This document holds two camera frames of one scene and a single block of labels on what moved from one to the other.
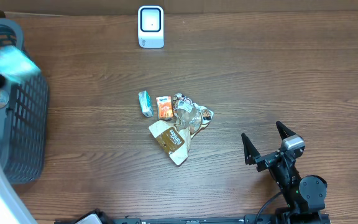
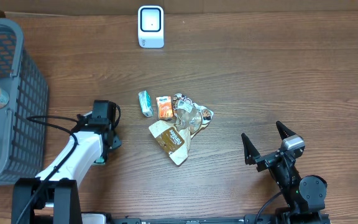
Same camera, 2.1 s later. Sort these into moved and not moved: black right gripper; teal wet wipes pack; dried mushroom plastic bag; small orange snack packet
Moved: teal wet wipes pack
Not moved: small orange snack packet; dried mushroom plastic bag; black right gripper
